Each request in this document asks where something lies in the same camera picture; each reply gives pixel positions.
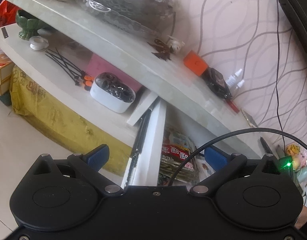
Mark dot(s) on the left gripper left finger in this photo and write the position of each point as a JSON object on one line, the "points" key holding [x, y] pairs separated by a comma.
{"points": [[87, 168]]}

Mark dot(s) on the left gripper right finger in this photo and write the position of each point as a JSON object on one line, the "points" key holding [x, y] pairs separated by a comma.
{"points": [[225, 167]]}

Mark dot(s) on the red snack packet in drawer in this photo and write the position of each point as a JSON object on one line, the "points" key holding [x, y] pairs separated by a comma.
{"points": [[176, 148]]}

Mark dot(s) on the white open drawer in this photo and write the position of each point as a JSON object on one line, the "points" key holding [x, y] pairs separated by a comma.
{"points": [[153, 115]]}

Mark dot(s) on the white tray of black rings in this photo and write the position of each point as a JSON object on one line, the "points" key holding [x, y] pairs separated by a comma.
{"points": [[108, 90]]}

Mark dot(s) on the small clear spray bottle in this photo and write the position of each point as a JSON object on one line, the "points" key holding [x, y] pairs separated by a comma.
{"points": [[238, 85]]}

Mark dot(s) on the yellow fabric covered box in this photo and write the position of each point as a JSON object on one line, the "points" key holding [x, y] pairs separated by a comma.
{"points": [[62, 125]]}

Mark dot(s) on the orange cardboard box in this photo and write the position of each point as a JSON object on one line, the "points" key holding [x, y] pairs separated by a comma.
{"points": [[195, 63]]}

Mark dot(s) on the white tape roll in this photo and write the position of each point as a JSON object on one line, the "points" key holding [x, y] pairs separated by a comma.
{"points": [[38, 43]]}

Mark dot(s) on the green ceramic pot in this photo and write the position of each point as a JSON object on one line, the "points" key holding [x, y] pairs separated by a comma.
{"points": [[29, 24]]}

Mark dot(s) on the large clear plastic bag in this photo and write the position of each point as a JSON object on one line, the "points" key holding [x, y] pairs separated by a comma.
{"points": [[143, 18]]}

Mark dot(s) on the black cable ties bundle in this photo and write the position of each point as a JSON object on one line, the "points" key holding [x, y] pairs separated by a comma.
{"points": [[75, 73]]}

